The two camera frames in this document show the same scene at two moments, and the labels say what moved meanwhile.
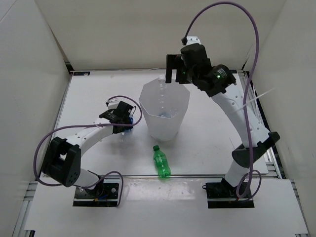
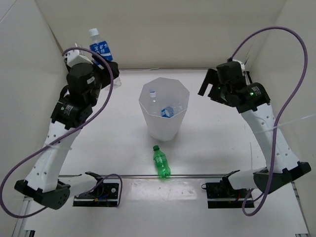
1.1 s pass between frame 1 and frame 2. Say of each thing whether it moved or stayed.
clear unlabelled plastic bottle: moved
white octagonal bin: stayed
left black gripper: moved
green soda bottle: stayed
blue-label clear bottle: moved
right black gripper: moved
